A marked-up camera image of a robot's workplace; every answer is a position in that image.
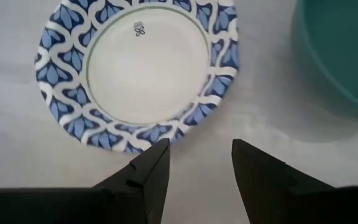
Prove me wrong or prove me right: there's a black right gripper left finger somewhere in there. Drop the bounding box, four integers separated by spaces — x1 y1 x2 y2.
90 138 172 224

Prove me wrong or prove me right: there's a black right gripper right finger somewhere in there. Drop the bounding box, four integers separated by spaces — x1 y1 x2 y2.
231 138 336 224

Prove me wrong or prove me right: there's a blue patterned paper bowl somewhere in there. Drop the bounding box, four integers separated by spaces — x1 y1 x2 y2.
34 0 241 155

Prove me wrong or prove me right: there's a teal plastic bowl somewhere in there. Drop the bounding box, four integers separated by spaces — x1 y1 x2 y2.
290 0 358 118

